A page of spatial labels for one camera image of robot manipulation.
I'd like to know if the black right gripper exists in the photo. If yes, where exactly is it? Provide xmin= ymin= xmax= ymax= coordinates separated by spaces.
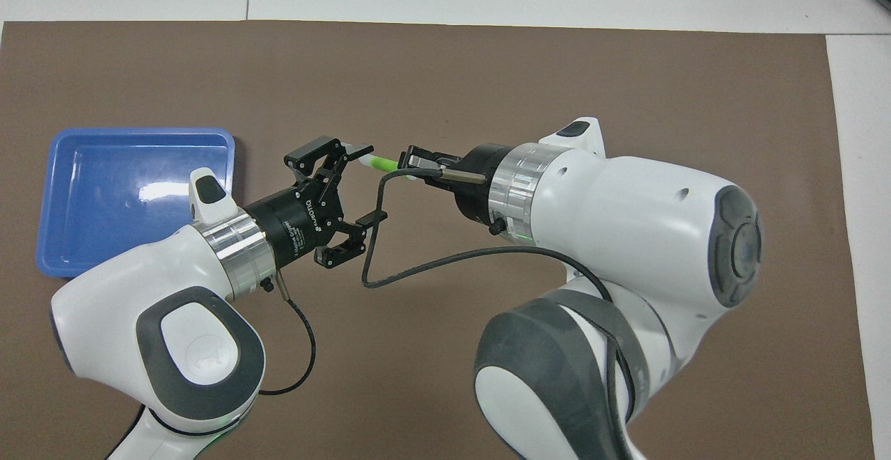
xmin=402 ymin=143 xmax=509 ymax=228

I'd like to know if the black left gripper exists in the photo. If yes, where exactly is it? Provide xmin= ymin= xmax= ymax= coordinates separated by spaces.
xmin=245 ymin=136 xmax=388 ymax=269

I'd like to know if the green pen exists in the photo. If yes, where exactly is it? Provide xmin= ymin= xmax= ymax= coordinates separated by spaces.
xmin=343 ymin=144 xmax=418 ymax=177

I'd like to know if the blue plastic tray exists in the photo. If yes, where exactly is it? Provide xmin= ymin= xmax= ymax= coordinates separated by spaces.
xmin=36 ymin=127 xmax=236 ymax=278

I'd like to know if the brown table mat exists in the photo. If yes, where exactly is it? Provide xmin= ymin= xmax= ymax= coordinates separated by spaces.
xmin=0 ymin=20 xmax=876 ymax=460

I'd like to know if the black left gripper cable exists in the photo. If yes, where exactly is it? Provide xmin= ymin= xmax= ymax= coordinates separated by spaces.
xmin=258 ymin=272 xmax=317 ymax=397

